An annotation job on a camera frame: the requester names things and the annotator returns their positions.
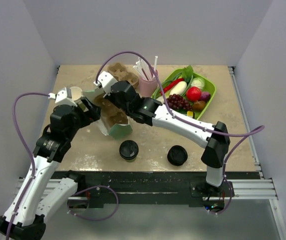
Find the printed paper takeout bag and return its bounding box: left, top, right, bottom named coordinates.
left=83, top=88, right=132, bottom=140

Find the black plastic cup lid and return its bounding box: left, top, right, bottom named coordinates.
left=119, top=140, right=139, bottom=157

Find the green paper coffee cup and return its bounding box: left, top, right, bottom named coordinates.
left=122, top=156, right=136, bottom=163

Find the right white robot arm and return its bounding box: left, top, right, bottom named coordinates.
left=102, top=80, right=230, bottom=197

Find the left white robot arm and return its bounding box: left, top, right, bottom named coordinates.
left=0, top=97, right=101, bottom=240

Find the stack of pulp carriers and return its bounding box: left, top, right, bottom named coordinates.
left=107, top=62, right=139, bottom=89

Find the pink straw holder cup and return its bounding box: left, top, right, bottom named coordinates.
left=138, top=69, right=158, bottom=97

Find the stack of paper cups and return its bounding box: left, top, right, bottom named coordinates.
left=70, top=86, right=83, bottom=102

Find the red chili pepper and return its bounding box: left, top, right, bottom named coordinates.
left=163, top=78, right=184, bottom=93

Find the purple grape bunch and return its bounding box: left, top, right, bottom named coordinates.
left=167, top=94, right=192, bottom=111

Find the white radish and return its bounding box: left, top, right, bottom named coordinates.
left=170, top=81, right=187, bottom=95

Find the green plastic tray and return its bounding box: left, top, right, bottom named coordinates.
left=151, top=65, right=216, bottom=119

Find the green leafy vegetable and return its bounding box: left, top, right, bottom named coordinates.
left=181, top=65, right=194, bottom=84

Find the red tomato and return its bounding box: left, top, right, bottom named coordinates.
left=186, top=87, right=201, bottom=102

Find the green glass bottle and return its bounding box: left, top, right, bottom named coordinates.
left=186, top=111, right=195, bottom=118

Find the green cabbage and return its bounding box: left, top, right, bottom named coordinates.
left=190, top=77, right=205, bottom=91

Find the stack of black lids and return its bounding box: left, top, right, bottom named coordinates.
left=167, top=145, right=188, bottom=166

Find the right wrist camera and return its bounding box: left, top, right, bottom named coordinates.
left=94, top=71, right=118, bottom=95

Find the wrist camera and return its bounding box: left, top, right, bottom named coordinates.
left=48, top=87, right=77, bottom=107
left=94, top=71, right=118, bottom=95

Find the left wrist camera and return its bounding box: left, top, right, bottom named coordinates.
left=48, top=87, right=77, bottom=107

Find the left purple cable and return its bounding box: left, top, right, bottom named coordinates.
left=6, top=92, right=51, bottom=240

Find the purple cable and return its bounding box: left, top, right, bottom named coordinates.
left=6, top=92, right=51, bottom=240
left=95, top=51, right=265, bottom=216

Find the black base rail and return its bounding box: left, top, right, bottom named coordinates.
left=17, top=169, right=278, bottom=208

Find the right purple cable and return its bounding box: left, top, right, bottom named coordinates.
left=95, top=51, right=265, bottom=216

